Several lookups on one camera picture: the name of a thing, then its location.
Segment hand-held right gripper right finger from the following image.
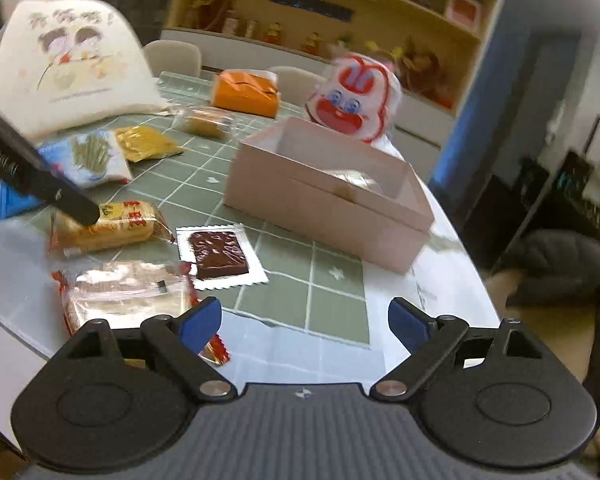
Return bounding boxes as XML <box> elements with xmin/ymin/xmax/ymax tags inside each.
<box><xmin>370</xmin><ymin>297</ymin><xmax>537</xmax><ymax>401</ymax></box>

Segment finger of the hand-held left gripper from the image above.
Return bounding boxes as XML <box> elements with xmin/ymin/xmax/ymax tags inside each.
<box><xmin>0</xmin><ymin>104</ymin><xmax>102</xmax><ymax>227</ymax></box>

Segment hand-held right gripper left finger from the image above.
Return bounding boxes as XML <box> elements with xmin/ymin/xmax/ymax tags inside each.
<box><xmin>67</xmin><ymin>296</ymin><xmax>236</xmax><ymax>403</ymax></box>

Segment blue snack packet green sticks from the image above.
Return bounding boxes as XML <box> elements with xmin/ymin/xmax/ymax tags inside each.
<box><xmin>37</xmin><ymin>130</ymin><xmax>133</xmax><ymax>188</ymax></box>

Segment clear red-edged snack packet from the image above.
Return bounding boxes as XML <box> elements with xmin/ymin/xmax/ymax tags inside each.
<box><xmin>52</xmin><ymin>260</ymin><xmax>231</xmax><ymax>365</ymax></box>

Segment yellow orange biscuit packet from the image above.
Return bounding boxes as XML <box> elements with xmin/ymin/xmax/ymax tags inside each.
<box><xmin>47</xmin><ymin>200</ymin><xmax>176</xmax><ymax>258</ymax></box>

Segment pink cardboard box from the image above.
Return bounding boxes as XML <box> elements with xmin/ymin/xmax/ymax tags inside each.
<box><xmin>222</xmin><ymin>116</ymin><xmax>436</xmax><ymax>275</ymax></box>

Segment clear cake packet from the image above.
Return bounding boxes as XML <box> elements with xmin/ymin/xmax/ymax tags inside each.
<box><xmin>172</xmin><ymin>105</ymin><xmax>236</xmax><ymax>140</ymax></box>

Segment blue triangular packet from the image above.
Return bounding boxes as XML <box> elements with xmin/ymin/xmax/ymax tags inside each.
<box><xmin>0</xmin><ymin>180</ymin><xmax>48</xmax><ymax>221</ymax></box>

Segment silver packet with brownie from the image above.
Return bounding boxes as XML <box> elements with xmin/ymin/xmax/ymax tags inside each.
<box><xmin>175</xmin><ymin>222</ymin><xmax>267</xmax><ymax>291</ymax></box>

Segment white cartoon print tote bag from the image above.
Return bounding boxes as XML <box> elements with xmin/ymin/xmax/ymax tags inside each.
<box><xmin>0</xmin><ymin>0</ymin><xmax>173</xmax><ymax>138</ymax></box>

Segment green checked tablecloth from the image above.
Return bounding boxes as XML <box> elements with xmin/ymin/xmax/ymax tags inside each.
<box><xmin>0</xmin><ymin>67</ymin><xmax>406</xmax><ymax>361</ymax></box>

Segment yellow snack packet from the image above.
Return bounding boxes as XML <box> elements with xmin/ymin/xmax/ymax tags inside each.
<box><xmin>114</xmin><ymin>126</ymin><xmax>185</xmax><ymax>162</ymax></box>

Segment black side cabinet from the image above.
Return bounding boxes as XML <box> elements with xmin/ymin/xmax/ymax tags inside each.
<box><xmin>462</xmin><ymin>157</ymin><xmax>551</xmax><ymax>271</ymax></box>

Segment clear wrapped snack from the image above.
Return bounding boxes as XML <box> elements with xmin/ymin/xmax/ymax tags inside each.
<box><xmin>325</xmin><ymin>170</ymin><xmax>386</xmax><ymax>198</ymax></box>

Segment dark jacket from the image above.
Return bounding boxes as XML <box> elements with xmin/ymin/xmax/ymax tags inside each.
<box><xmin>505</xmin><ymin>230</ymin><xmax>600</xmax><ymax>311</ymax></box>

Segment white chair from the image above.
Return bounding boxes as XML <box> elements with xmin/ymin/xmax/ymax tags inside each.
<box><xmin>142</xmin><ymin>40</ymin><xmax>202</xmax><ymax>77</ymax></box>
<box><xmin>267</xmin><ymin>66</ymin><xmax>326</xmax><ymax>108</ymax></box>

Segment orange snack bag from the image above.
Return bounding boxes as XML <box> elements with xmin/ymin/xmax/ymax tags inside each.
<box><xmin>210</xmin><ymin>70</ymin><xmax>281</xmax><ymax>118</ymax></box>

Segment red white rabbit face bag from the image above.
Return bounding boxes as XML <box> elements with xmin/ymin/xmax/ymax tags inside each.
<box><xmin>304</xmin><ymin>51</ymin><xmax>403</xmax><ymax>143</ymax></box>

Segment yellow shelf figurine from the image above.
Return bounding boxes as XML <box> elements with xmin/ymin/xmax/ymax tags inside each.
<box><xmin>190</xmin><ymin>0</ymin><xmax>231</xmax><ymax>31</ymax></box>

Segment brown dried flower bunch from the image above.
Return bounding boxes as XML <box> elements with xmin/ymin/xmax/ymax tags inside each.
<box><xmin>397</xmin><ymin>40</ymin><xmax>456</xmax><ymax>108</ymax></box>

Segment wooden shelf cabinet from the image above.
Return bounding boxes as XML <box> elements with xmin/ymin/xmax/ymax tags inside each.
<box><xmin>160</xmin><ymin>0</ymin><xmax>498</xmax><ymax>148</ymax></box>

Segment dark display bar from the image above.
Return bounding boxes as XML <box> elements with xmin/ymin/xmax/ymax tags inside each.
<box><xmin>272</xmin><ymin>0</ymin><xmax>353</xmax><ymax>20</ymax></box>

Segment orange picture frame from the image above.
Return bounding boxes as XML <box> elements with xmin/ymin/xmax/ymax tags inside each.
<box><xmin>445</xmin><ymin>0</ymin><xmax>483</xmax><ymax>28</ymax></box>

